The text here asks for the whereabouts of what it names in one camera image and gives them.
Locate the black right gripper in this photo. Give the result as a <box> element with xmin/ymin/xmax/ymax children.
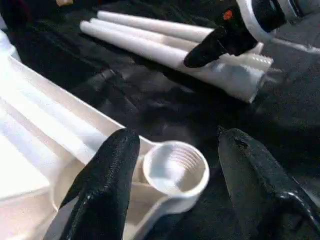
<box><xmin>183</xmin><ymin>4</ymin><xmax>263</xmax><ymax>69</ymax></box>

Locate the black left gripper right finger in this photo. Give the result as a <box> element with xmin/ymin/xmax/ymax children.
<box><xmin>217</xmin><ymin>127</ymin><xmax>320</xmax><ymax>240</ymax></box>

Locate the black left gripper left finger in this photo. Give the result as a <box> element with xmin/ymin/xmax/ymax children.
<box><xmin>42</xmin><ymin>128</ymin><xmax>141</xmax><ymax>240</ymax></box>

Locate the white plastic table leg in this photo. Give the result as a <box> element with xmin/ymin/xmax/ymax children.
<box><xmin>79</xmin><ymin>20</ymin><xmax>267</xmax><ymax>104</ymax></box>
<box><xmin>96</xmin><ymin>10</ymin><xmax>266</xmax><ymax>55</ymax></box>
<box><xmin>89</xmin><ymin>17</ymin><xmax>275</xmax><ymax>72</ymax></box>

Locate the white plastic table top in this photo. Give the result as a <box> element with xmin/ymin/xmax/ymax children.
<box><xmin>0</xmin><ymin>29</ymin><xmax>211</xmax><ymax>240</ymax></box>

